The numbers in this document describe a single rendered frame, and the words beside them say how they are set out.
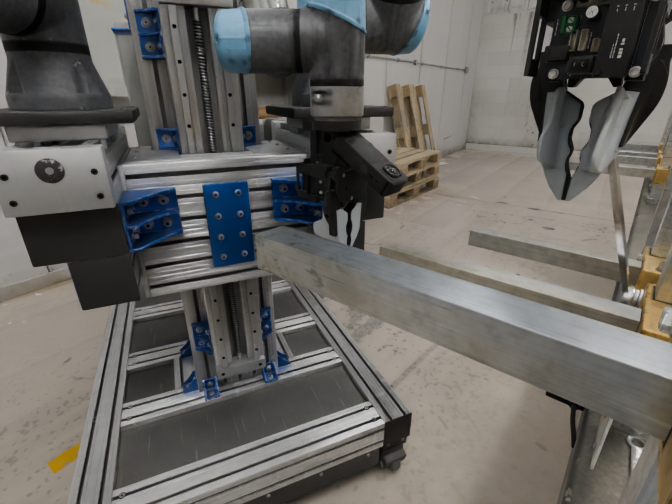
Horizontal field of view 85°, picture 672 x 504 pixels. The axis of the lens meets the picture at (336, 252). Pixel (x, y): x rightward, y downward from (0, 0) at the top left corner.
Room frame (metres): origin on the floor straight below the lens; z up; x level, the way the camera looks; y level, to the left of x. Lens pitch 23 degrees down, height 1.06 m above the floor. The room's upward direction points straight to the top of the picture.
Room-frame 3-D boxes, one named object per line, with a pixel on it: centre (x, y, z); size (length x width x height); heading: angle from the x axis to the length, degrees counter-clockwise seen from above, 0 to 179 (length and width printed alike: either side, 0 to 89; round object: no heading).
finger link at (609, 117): (0.30, -0.20, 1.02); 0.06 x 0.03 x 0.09; 139
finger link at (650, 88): (0.31, -0.22, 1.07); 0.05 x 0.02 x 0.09; 49
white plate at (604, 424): (0.37, -0.35, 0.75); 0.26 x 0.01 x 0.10; 140
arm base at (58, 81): (0.69, 0.48, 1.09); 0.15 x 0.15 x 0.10
